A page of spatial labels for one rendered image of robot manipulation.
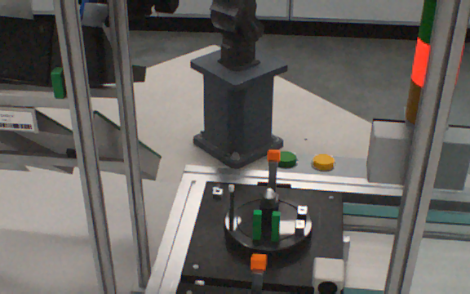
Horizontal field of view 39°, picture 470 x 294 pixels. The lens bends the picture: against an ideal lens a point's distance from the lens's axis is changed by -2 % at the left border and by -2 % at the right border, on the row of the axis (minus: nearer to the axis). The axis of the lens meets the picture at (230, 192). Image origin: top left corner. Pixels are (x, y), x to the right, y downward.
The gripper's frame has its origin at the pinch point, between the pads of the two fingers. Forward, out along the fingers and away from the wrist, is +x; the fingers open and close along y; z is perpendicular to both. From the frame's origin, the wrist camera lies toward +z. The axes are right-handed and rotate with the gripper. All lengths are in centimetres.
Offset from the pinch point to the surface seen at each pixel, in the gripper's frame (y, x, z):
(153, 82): -29, -41, -55
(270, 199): 26.5, 9.4, -25.5
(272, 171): 24.2, 2.8, -27.0
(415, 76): 47.6, 8.3, 2.0
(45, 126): -6.2, 14.9, -11.3
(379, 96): -9, -188, -189
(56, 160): -2.3, 19.2, -13.5
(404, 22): -13, -265, -198
